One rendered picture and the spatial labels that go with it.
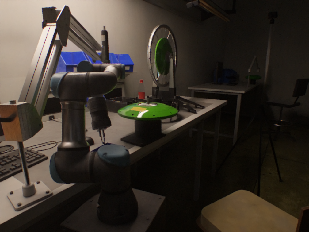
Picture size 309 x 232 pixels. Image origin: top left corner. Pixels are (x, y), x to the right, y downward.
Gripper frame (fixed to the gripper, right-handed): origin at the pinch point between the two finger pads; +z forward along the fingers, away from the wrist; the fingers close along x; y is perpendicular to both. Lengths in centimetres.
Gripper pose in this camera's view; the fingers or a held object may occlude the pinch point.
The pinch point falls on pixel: (103, 143)
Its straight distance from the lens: 88.2
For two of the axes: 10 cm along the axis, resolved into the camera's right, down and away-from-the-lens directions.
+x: 8.6, -1.3, 5.0
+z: 2.4, 9.6, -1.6
